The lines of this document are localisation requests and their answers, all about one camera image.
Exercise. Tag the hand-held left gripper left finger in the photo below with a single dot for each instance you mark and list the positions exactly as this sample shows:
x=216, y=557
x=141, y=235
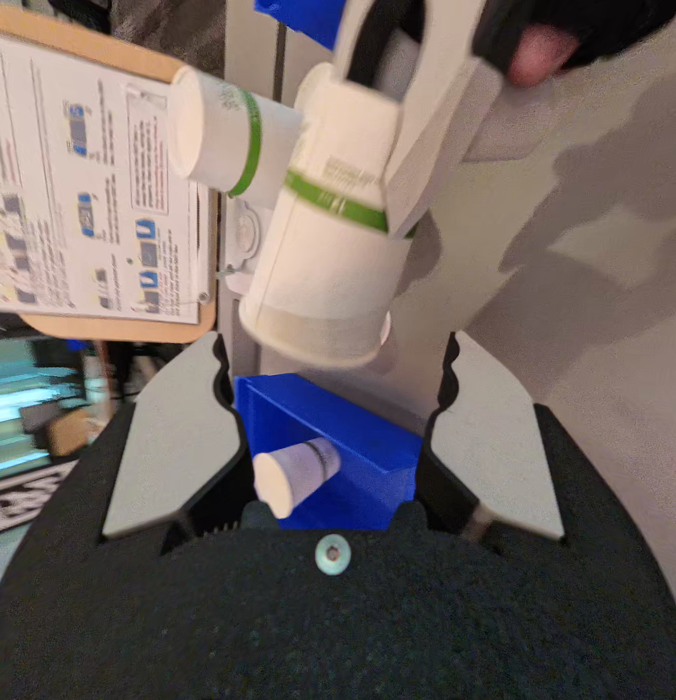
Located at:
x=168, y=454

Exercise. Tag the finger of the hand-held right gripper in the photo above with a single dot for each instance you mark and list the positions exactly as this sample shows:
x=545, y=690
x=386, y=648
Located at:
x=442, y=109
x=349, y=33

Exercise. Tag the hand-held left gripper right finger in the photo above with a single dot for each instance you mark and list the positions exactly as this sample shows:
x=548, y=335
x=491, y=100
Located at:
x=496, y=454

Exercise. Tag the blue plastic bin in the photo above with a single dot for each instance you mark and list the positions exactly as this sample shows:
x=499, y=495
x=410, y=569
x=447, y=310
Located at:
x=343, y=492
x=310, y=19

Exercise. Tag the person's right forearm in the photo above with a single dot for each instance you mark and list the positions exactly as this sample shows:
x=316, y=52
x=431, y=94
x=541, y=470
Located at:
x=617, y=27

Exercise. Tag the wooden sign board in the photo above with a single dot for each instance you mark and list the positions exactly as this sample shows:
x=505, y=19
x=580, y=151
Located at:
x=97, y=328

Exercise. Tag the black-white marker sign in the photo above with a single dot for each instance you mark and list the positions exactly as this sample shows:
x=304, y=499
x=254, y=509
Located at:
x=21, y=492

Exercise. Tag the white sign stand base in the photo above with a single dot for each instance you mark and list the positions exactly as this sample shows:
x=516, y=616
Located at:
x=242, y=235

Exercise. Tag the white instruction sheet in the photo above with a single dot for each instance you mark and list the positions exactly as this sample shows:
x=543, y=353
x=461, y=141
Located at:
x=53, y=164

